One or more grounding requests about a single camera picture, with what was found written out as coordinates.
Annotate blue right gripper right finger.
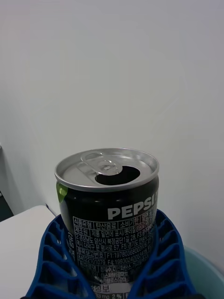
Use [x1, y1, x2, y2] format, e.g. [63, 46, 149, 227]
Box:
[125, 208, 198, 299]

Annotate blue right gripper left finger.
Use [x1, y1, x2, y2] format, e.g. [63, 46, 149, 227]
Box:
[20, 214, 97, 299]

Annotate black drink can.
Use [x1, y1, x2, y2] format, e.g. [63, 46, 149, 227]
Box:
[54, 148, 160, 299]

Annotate pale blue waste bin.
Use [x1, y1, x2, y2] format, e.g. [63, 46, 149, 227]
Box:
[183, 247, 224, 299]

